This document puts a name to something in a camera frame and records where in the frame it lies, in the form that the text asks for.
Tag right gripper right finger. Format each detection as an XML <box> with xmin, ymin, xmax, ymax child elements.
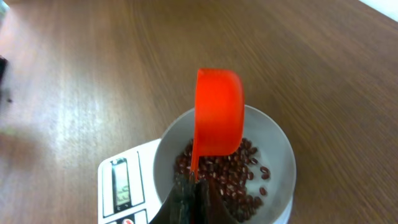
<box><xmin>194</xmin><ymin>180</ymin><xmax>236</xmax><ymax>224</ymax></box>

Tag white round bowl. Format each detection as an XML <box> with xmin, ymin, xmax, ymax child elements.
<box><xmin>154</xmin><ymin>106</ymin><xmax>297</xmax><ymax>223</ymax></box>

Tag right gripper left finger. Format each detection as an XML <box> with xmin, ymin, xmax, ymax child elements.
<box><xmin>149</xmin><ymin>172</ymin><xmax>196</xmax><ymax>224</ymax></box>

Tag white digital kitchen scale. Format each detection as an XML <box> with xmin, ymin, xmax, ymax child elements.
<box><xmin>97</xmin><ymin>138</ymin><xmax>295</xmax><ymax>224</ymax></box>

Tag orange measuring scoop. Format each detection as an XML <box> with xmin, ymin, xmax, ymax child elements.
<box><xmin>190</xmin><ymin>68</ymin><xmax>244</xmax><ymax>180</ymax></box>

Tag red beans in bowl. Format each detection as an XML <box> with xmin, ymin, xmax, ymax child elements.
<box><xmin>174</xmin><ymin>138</ymin><xmax>267</xmax><ymax>223</ymax></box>

